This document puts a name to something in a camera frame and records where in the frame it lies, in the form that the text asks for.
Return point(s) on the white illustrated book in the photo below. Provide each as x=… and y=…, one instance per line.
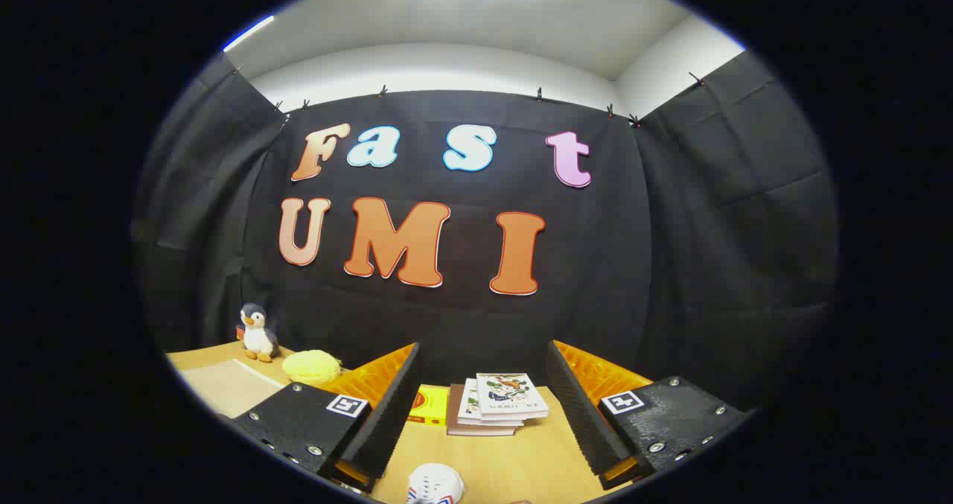
x=510, y=394

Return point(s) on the ceiling light strip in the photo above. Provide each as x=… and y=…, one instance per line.
x=249, y=32

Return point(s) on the white thin book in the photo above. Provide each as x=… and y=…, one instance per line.
x=469, y=407

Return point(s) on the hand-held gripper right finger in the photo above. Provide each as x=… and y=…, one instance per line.
x=584, y=415

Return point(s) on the penguin plush toy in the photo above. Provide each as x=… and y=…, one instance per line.
x=259, y=336

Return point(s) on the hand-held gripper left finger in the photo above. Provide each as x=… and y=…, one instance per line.
x=387, y=422

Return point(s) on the brown cover book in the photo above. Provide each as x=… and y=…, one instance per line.
x=453, y=415

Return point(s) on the white canvas shoe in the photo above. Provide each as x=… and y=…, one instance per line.
x=434, y=484

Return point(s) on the yellow round bread toy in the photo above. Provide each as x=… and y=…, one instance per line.
x=311, y=368

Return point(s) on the yellow book with red circle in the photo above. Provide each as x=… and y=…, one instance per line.
x=430, y=407

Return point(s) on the cream fabric storage box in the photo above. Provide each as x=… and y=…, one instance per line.
x=223, y=388

